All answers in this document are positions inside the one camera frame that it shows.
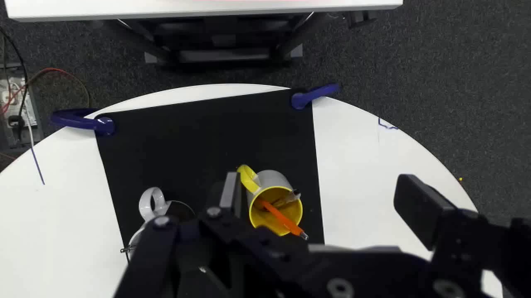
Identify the yellow mug grey outside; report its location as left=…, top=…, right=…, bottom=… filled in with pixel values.
left=236, top=162, right=305, bottom=238

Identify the black table mat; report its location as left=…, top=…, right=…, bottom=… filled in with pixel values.
left=96, top=89, right=325, bottom=245

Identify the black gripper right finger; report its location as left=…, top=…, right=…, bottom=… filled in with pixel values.
left=395, top=172, right=488, bottom=261

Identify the red cable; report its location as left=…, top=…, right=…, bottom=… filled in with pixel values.
left=0, top=66, right=93, bottom=117

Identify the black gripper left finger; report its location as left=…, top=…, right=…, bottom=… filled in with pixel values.
left=199, top=170, right=262, bottom=246

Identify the grey electronics box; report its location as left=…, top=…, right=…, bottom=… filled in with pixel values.
left=0, top=73, right=40, bottom=145

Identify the black stand base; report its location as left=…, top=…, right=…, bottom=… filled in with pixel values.
left=118, top=15, right=312, bottom=71

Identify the white mug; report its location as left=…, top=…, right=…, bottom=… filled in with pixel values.
left=120, top=187, right=198, bottom=261

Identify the orange pencil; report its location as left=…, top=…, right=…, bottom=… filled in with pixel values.
left=259, top=200, right=309, bottom=240

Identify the silver pen black tip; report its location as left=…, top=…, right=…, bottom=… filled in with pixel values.
left=276, top=190, right=304, bottom=208

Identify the white desk top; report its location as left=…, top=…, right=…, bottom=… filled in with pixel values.
left=5, top=0, right=405, bottom=23

